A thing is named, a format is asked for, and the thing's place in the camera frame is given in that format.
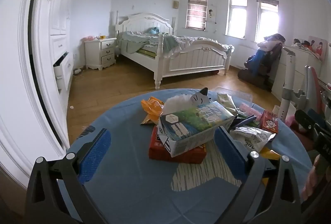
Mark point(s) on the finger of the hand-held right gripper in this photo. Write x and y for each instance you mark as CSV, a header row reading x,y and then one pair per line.
x,y
307,120

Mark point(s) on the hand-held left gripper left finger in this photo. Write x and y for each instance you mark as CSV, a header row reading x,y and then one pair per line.
x,y
95,156

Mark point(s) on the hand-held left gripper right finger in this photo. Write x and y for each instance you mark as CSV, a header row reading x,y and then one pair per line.
x,y
227,151

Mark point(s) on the person's right hand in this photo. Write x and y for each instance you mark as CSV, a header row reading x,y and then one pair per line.
x,y
313,180

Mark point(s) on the white crumpled wrapper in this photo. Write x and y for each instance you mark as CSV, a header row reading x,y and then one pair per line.
x,y
252,137

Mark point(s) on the white pink adjustable chair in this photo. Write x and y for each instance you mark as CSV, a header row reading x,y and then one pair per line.
x,y
292,89

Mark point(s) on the dark blue wrapper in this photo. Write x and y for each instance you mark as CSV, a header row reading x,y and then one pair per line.
x,y
244,120

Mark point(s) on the small red drink carton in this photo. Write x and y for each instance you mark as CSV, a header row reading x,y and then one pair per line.
x,y
270,122

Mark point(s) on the blue tablecloth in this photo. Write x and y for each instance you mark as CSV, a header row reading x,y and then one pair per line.
x,y
124,182

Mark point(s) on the yellow wrapper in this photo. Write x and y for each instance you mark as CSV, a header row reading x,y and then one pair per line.
x,y
270,154

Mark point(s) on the green blue milk carton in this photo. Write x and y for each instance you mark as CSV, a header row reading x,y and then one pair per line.
x,y
191,125

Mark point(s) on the pink packet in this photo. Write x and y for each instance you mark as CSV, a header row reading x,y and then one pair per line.
x,y
249,110

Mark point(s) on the green white packet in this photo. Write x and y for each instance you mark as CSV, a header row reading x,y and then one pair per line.
x,y
226,103

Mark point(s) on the white desk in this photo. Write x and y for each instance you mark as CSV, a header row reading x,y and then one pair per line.
x,y
300,63

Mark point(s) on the clear plastic tray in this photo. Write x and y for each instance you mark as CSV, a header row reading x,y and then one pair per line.
x,y
238,93

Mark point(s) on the red flat box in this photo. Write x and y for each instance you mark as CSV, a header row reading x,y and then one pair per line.
x,y
160,150

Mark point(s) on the white cat plush toy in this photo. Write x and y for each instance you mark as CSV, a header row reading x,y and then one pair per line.
x,y
177,102

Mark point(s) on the office chair with clothes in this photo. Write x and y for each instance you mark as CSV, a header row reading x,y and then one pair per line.
x,y
261,63

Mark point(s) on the poster with figures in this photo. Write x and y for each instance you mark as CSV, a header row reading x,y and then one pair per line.
x,y
318,47

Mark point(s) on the orange snack packet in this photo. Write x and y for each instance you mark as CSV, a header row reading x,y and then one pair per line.
x,y
152,107

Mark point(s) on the white power strip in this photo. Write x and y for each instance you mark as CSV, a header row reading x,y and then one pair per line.
x,y
77,71

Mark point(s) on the white wooden bed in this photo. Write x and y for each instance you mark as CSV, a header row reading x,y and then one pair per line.
x,y
191,58

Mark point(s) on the white nightstand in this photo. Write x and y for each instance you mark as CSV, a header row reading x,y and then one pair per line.
x,y
101,53

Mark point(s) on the bright window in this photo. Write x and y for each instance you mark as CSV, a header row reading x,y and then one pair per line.
x,y
266,21
236,17

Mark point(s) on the white built-in wardrobe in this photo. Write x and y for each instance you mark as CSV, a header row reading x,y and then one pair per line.
x,y
38,53

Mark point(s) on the pink item on nightstand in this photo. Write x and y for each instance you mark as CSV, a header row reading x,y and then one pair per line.
x,y
88,38

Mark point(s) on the yellow item on nightstand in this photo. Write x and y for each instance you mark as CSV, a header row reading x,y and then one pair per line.
x,y
101,37

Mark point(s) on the green bedding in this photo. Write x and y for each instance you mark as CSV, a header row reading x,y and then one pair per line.
x,y
144,41

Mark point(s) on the teal plush toy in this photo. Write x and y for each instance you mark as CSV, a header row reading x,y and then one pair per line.
x,y
153,30

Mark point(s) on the window with lowered blind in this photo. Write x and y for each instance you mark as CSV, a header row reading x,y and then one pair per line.
x,y
197,10

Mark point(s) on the wall poster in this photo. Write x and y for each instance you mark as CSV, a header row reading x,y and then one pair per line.
x,y
212,14

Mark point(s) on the small wall picture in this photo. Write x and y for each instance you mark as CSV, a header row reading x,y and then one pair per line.
x,y
176,4

